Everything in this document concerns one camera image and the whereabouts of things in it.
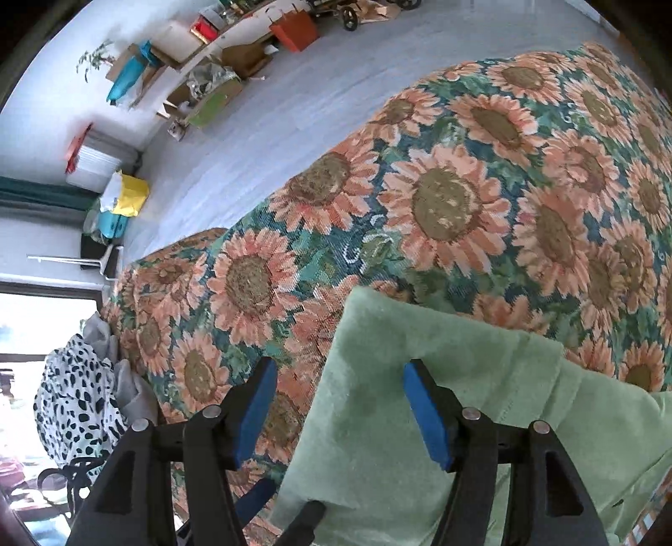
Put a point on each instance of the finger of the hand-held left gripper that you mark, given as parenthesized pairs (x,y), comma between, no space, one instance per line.
(257,501)
(304,522)

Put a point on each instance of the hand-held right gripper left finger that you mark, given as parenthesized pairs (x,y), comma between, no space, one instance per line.
(254,415)

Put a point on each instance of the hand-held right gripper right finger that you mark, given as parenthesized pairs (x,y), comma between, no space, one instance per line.
(428,415)

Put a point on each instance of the light green fleece garment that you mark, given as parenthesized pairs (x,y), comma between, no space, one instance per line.
(378,378)

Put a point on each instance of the grey garment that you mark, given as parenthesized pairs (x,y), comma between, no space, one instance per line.
(134,394)

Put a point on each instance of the black spotted white garment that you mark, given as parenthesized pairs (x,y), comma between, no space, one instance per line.
(79,399)

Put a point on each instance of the sunflower print blanket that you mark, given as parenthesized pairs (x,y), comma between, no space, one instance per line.
(446,210)

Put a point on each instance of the white broom with dustpan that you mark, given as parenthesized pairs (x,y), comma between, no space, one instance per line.
(94,260)

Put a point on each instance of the glass sliding door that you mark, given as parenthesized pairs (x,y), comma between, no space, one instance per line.
(31,325)

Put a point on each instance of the yellow bag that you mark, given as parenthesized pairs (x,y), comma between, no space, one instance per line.
(131,197)

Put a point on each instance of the pale green bundle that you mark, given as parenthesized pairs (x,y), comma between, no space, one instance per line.
(92,220)

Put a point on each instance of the white ribbed heater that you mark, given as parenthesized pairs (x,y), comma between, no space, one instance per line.
(102,160)

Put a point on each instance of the dark green curtain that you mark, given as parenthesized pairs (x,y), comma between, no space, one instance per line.
(47,193)

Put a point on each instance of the green cardboard box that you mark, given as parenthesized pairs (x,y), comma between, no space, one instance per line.
(215,105)

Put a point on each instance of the red cloth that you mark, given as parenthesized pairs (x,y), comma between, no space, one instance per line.
(77,147)

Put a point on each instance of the crumpled grey plastic sheet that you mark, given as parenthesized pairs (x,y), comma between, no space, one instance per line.
(210,76)

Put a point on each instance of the brown cardboard sheet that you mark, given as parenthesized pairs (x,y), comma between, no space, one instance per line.
(247,60)

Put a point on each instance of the blue basin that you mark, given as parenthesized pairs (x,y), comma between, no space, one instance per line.
(126,79)

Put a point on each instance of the white low bench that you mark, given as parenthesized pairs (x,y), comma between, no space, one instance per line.
(210,52)

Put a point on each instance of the teal bag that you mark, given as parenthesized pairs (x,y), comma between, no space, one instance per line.
(147,52)

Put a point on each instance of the beige carton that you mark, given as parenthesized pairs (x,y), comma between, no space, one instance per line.
(176,42)

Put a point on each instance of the orange paper bag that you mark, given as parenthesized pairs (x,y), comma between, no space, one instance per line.
(294,30)

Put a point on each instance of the red box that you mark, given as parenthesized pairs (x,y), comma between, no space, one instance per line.
(203,27)

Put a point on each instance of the potted plant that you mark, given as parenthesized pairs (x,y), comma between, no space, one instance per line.
(94,58)

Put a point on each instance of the black rollator walker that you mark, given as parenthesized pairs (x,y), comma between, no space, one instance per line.
(349,18)

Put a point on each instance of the group of bottles and jars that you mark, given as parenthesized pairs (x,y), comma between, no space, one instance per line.
(233,9)

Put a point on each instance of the brown paper bag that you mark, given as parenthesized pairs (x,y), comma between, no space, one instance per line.
(378,8)

